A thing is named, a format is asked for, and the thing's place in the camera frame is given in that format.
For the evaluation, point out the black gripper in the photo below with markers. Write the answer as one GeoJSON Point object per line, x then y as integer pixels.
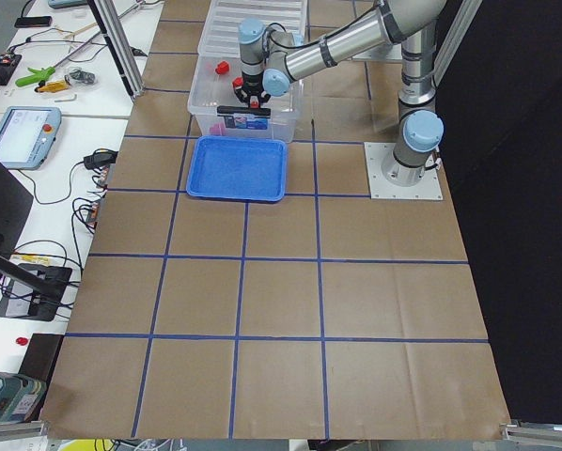
{"type": "Point", "coordinates": [251, 87]}

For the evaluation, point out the red block with stud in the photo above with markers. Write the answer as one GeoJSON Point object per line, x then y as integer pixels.
{"type": "Point", "coordinates": [237, 83]}

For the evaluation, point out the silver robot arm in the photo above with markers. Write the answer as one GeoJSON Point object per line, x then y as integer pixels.
{"type": "Point", "coordinates": [272, 59]}

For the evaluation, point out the clear plastic storage box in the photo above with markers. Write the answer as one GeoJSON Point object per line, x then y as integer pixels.
{"type": "Point", "coordinates": [210, 90]}

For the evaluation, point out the red block near latch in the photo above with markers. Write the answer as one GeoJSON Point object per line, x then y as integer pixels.
{"type": "Point", "coordinates": [222, 68]}

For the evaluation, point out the blue plastic tray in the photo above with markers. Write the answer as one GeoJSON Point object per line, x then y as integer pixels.
{"type": "Point", "coordinates": [246, 169]}

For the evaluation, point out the black power adapter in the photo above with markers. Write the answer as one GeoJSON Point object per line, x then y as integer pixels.
{"type": "Point", "coordinates": [99, 159]}

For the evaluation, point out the black phone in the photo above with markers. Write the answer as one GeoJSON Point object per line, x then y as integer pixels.
{"type": "Point", "coordinates": [33, 22]}

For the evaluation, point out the teach pendant tablet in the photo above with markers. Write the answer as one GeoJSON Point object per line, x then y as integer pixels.
{"type": "Point", "coordinates": [27, 134]}

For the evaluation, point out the black flat device base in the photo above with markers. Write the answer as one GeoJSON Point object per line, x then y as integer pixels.
{"type": "Point", "coordinates": [34, 292]}

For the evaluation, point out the black box latch handle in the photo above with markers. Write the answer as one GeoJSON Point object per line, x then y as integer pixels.
{"type": "Point", "coordinates": [242, 110]}

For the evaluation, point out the aluminium frame post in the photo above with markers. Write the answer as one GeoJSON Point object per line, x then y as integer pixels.
{"type": "Point", "coordinates": [106, 17]}

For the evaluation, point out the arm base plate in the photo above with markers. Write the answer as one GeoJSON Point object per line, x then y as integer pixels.
{"type": "Point", "coordinates": [389, 180]}

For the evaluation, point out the green handled tool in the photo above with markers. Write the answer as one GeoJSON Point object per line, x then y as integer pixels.
{"type": "Point", "coordinates": [35, 76]}

